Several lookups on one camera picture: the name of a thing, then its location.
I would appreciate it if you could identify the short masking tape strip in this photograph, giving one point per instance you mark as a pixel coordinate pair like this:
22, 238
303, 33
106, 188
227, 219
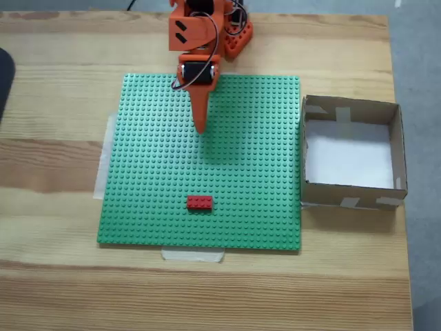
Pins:
193, 256
229, 73

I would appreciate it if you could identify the red lego block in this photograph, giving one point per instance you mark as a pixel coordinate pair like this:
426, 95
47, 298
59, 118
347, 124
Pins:
200, 203

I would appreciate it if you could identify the open cardboard box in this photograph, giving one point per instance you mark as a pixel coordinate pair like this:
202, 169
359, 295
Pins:
324, 194

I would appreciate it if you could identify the long masking tape strip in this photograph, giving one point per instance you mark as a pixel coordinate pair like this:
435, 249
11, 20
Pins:
101, 165

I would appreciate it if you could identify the black rounded object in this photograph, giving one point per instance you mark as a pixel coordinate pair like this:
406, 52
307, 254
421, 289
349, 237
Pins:
5, 79

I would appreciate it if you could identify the green lego baseplate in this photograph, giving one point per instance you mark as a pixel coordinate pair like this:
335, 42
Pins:
155, 172

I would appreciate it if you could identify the white paper box lining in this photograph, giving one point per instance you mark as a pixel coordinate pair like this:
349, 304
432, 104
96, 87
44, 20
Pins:
348, 155

